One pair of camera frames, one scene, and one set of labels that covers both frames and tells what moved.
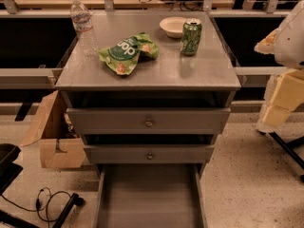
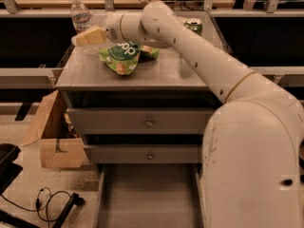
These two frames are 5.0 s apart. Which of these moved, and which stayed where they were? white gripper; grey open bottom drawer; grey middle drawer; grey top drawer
Moved: white gripper
Stayed: grey top drawer; grey open bottom drawer; grey middle drawer
